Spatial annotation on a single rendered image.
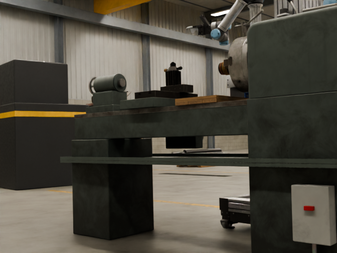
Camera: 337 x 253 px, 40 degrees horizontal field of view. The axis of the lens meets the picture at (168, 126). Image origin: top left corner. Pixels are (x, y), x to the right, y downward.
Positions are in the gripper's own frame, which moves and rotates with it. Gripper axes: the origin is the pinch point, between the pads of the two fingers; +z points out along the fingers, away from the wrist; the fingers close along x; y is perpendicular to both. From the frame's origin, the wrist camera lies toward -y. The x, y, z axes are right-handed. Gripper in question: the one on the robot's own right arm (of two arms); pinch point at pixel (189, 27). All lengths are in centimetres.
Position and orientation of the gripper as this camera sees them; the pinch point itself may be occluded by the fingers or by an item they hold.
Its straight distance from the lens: 393.8
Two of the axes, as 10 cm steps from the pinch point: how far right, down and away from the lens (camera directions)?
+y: 0.9, 9.9, 0.9
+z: -8.7, 0.4, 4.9
